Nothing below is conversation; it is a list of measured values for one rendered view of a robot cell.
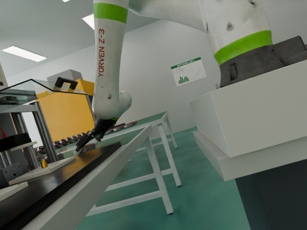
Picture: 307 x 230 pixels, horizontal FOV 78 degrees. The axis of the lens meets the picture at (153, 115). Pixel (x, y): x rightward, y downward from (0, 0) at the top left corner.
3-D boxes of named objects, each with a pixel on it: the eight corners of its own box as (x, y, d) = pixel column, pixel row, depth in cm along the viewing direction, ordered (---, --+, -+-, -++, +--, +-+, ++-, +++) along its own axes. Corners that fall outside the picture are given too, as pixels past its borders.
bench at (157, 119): (179, 146, 380) (167, 110, 378) (185, 186, 196) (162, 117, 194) (128, 161, 393) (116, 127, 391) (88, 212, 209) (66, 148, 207)
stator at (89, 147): (100, 147, 104) (98, 141, 103) (86, 154, 93) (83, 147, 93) (85, 151, 108) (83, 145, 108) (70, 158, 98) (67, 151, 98)
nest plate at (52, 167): (76, 158, 73) (75, 155, 73) (51, 172, 58) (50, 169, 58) (41, 169, 75) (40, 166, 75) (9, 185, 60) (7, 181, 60)
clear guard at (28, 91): (88, 94, 82) (83, 81, 82) (53, 91, 58) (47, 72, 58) (22, 117, 86) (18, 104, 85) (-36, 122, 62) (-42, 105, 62)
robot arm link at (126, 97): (140, 97, 91) (122, 82, 91) (129, 102, 79) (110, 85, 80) (124, 118, 96) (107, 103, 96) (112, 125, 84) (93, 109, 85)
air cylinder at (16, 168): (24, 175, 71) (19, 161, 71) (7, 184, 64) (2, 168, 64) (13, 179, 72) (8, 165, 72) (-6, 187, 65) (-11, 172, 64)
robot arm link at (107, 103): (131, 26, 71) (104, 24, 74) (117, 19, 61) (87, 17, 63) (124, 117, 82) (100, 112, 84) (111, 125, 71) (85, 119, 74)
